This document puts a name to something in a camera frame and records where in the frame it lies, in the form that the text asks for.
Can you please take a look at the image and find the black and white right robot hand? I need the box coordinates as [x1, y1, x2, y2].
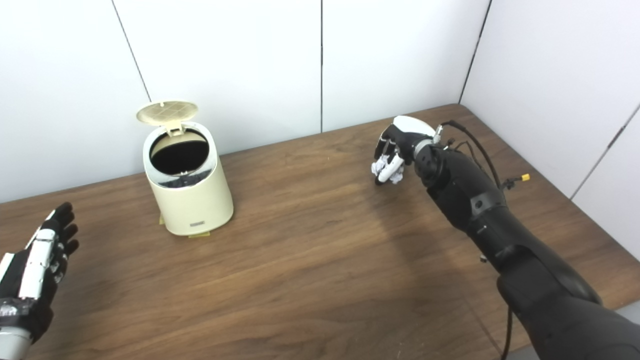
[374, 115, 443, 186]

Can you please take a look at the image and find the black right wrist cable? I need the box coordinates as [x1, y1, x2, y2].
[440, 120, 516, 360]

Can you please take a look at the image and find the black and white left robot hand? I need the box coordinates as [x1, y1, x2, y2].
[0, 201, 80, 346]

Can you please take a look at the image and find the cream-colored bin body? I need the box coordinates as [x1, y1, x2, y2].
[142, 121, 235, 237]

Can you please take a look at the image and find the cream round bin lid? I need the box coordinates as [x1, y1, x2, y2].
[136, 100, 199, 137]

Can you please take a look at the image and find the yellow cable connector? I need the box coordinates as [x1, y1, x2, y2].
[502, 173, 531, 191]

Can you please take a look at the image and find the white paper ball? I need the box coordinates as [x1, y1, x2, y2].
[370, 155, 405, 185]

